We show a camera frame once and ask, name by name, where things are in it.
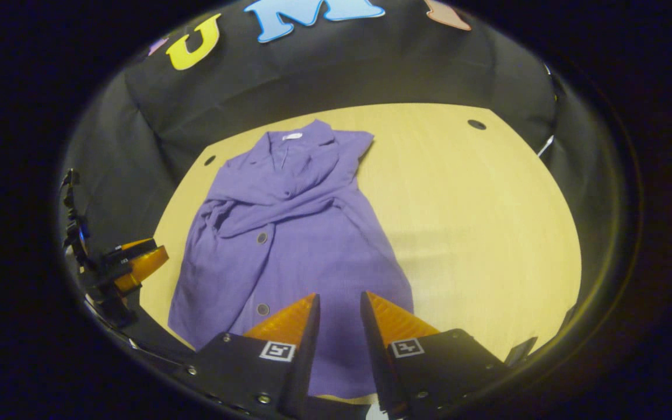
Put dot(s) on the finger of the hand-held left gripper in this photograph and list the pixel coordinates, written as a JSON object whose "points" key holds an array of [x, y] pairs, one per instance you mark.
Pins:
{"points": [[146, 265], [129, 249]]}

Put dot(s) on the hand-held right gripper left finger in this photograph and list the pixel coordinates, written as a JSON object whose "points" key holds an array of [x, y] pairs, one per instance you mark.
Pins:
{"points": [[307, 356]]}

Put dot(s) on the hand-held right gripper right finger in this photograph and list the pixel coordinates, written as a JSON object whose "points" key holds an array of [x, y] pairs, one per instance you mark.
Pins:
{"points": [[378, 356]]}

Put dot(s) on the purple button shirt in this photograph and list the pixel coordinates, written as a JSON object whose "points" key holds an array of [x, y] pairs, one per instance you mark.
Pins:
{"points": [[312, 245]]}

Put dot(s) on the black table grommet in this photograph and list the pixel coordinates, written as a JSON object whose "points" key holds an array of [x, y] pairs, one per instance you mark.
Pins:
{"points": [[476, 124], [210, 160]]}

